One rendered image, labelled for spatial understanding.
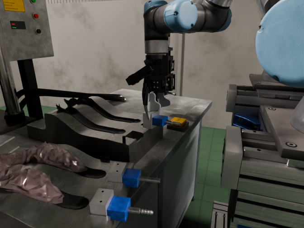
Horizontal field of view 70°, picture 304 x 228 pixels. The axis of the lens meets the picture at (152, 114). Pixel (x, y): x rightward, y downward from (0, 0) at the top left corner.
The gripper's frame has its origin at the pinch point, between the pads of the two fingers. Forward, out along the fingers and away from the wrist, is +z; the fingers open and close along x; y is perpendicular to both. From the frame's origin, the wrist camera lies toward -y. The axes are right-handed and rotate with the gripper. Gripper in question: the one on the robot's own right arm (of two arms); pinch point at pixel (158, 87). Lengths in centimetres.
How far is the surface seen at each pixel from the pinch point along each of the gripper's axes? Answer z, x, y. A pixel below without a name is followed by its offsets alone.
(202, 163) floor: 95, 86, -11
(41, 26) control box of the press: -30, -22, -70
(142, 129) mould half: 6.1, -33.8, 20.0
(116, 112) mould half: 6.5, -27.2, -1.2
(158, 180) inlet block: 9, -49, 40
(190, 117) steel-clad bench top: 15.1, 7.1, 15.8
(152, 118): 1.0, -32.8, 24.0
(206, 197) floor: 95, 46, 13
